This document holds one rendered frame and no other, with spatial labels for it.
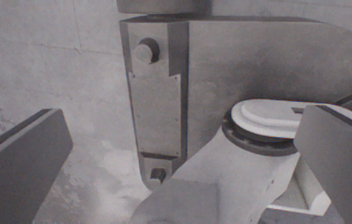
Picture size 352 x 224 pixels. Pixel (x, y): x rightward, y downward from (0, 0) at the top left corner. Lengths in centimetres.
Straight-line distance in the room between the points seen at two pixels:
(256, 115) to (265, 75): 15
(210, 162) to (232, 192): 6
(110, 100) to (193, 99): 39
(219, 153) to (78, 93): 64
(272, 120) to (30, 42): 80
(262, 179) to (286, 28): 29
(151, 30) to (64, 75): 50
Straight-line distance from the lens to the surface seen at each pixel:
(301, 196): 50
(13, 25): 92
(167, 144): 56
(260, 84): 48
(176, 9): 44
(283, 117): 36
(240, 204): 28
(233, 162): 32
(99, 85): 78
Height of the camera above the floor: 61
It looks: 58 degrees down
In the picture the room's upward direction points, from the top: 158 degrees counter-clockwise
